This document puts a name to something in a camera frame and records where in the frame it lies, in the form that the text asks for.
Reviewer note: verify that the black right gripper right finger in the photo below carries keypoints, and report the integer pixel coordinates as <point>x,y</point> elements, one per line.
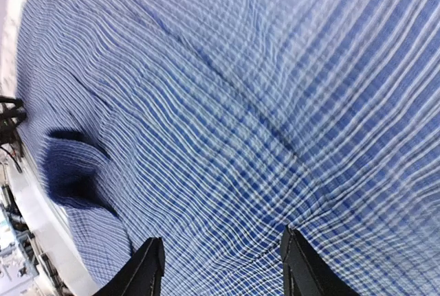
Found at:
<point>304,271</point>

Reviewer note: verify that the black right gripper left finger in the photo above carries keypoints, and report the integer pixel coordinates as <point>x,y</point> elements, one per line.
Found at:
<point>141,275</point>

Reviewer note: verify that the blue checked shirt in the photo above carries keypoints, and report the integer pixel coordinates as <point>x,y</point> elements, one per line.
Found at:
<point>216,124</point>

